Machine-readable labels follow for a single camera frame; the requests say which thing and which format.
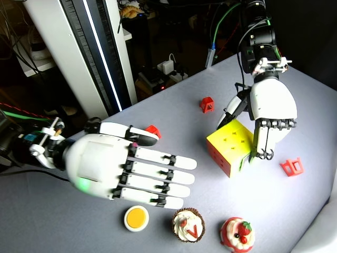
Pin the toy bread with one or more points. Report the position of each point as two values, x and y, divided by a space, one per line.
130 11

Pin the black box with red light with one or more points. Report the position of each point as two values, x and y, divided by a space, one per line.
150 83

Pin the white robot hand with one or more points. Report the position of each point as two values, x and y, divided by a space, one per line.
273 102
97 160

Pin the toy cupcake in brown cup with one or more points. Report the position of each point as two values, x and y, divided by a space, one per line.
188 224

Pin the white column with black strips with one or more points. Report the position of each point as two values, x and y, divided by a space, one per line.
52 39

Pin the yellow button with white rim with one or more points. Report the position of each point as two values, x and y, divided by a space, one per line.
136 218

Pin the white power adapter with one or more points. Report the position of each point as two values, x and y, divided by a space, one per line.
165 67

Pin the toy strawberry cake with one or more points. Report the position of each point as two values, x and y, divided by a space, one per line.
237 234

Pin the small red plastic stool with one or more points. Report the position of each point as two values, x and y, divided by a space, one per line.
291 168
206 104
154 129

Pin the yellow-topped puzzle cube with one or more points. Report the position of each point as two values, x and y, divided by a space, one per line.
226 147

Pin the grey table cloth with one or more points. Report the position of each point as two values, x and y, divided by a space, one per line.
79 232

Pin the white padded barrier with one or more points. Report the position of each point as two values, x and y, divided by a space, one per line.
318 232

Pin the white power strip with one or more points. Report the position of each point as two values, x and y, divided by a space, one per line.
179 76

